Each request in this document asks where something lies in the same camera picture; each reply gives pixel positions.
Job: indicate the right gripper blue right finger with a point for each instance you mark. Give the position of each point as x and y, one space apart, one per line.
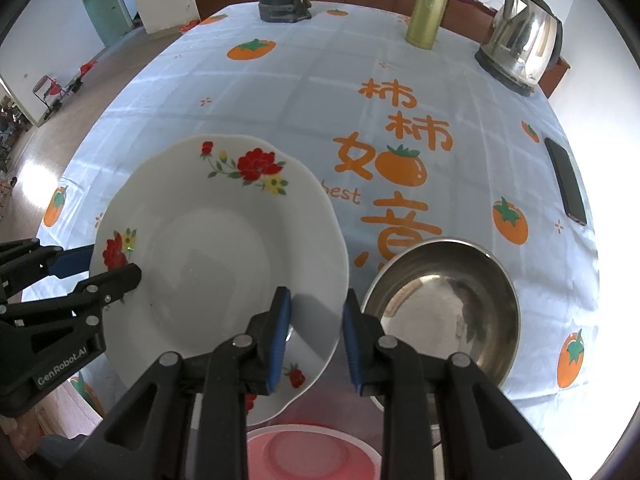
360 333

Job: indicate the stainless steel bowl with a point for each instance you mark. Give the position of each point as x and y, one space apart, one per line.
445 296

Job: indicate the red white enamel bowl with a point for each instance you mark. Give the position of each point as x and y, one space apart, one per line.
304 452

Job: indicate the white red flower plate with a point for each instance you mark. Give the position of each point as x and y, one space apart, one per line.
216 224

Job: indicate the green door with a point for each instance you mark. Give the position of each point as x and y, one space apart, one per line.
110 19

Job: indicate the stainless electric kettle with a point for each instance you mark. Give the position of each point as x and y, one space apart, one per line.
524 41

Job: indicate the olive green tumbler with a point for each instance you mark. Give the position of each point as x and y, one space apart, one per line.
424 22

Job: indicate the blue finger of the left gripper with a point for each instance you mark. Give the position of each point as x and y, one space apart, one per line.
102 289
69 262

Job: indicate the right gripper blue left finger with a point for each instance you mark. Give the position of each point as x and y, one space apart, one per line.
269 331

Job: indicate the light blue persimmon tablecloth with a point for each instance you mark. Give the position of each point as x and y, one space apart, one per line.
406 143

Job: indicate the black smartphone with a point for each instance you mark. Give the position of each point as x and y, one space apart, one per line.
573 203

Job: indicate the red folding chair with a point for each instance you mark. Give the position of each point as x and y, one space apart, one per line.
50 93

